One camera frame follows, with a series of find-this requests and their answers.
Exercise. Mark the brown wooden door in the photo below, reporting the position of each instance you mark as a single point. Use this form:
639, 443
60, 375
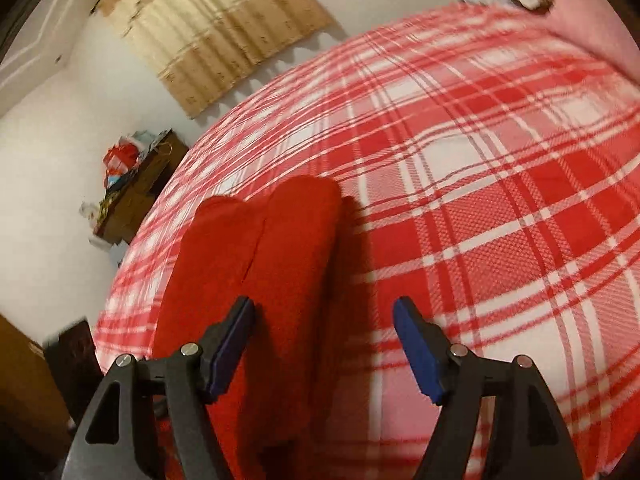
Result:
27, 390

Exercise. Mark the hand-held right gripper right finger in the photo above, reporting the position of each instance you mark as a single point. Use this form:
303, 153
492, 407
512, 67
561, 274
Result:
417, 355

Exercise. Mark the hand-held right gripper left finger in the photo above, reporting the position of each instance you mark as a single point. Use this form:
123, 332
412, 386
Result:
232, 345

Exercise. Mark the beige patterned curtain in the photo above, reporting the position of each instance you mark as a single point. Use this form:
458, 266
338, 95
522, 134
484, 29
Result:
210, 25

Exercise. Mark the red knit sweater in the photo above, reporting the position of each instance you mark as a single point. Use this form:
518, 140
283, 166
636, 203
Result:
280, 260

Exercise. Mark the pink pillow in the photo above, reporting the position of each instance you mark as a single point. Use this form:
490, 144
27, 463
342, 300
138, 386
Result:
595, 25

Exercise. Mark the red white plaid bed sheet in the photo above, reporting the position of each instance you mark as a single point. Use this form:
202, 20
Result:
500, 185

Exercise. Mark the brown wooden desk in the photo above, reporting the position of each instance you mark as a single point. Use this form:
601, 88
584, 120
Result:
140, 190

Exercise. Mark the red gift bag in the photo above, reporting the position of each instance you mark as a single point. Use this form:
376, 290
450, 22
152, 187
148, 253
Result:
121, 156

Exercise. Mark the dark brown box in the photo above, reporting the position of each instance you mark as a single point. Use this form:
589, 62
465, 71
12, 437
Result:
70, 347

